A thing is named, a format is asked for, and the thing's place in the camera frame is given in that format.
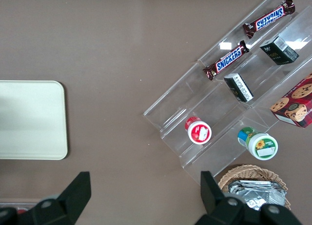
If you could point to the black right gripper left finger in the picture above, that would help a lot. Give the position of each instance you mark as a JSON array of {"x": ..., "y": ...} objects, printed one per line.
[{"x": 65, "y": 200}]

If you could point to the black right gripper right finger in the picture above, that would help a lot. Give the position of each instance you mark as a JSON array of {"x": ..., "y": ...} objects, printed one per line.
[{"x": 219, "y": 208}]

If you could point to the aluminium foil tray stack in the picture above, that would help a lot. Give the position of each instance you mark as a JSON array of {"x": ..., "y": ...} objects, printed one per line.
[{"x": 258, "y": 193}]

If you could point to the light wicker basket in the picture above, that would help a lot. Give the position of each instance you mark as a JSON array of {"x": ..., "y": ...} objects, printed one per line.
[{"x": 251, "y": 171}]

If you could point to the cream plastic tray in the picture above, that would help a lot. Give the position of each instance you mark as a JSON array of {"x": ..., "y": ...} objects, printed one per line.
[{"x": 31, "y": 120}]

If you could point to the red drink bottle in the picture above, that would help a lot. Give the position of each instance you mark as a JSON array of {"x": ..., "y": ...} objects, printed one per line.
[{"x": 20, "y": 211}]

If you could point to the green lid snack cup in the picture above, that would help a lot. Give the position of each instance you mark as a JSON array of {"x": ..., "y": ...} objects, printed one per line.
[{"x": 260, "y": 145}]

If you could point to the red lid snack cup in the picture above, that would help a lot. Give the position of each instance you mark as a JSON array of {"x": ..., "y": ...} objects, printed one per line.
[{"x": 198, "y": 132}]

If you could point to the clear acrylic stepped shelf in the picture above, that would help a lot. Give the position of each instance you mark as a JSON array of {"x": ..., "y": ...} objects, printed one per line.
[{"x": 175, "y": 103}]

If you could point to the small black box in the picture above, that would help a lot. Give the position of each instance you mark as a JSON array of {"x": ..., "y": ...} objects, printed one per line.
[
  {"x": 239, "y": 88},
  {"x": 279, "y": 50}
]

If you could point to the red cookie box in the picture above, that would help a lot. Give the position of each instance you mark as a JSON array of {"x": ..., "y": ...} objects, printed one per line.
[{"x": 296, "y": 105}]

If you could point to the Snickers chocolate bar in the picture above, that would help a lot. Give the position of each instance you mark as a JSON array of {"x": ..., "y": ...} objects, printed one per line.
[
  {"x": 228, "y": 60},
  {"x": 269, "y": 18}
]

